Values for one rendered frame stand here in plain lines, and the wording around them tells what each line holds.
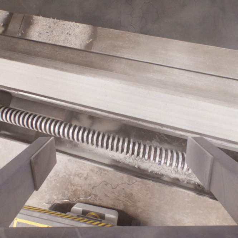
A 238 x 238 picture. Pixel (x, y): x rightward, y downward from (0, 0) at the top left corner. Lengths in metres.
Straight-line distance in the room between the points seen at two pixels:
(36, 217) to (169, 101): 0.84
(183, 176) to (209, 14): 0.54
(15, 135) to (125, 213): 0.77
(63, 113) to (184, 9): 0.53
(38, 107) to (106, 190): 0.68
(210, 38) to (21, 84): 0.43
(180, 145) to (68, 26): 0.57
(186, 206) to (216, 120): 0.94
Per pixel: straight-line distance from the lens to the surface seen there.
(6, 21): 0.45
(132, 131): 0.72
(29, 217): 1.00
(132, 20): 0.50
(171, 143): 0.73
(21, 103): 0.82
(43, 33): 0.39
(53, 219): 0.95
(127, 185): 1.15
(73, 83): 0.31
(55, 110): 0.74
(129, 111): 0.30
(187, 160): 0.17
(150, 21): 0.50
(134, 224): 1.09
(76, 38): 0.36
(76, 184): 1.21
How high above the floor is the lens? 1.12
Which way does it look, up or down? 79 degrees down
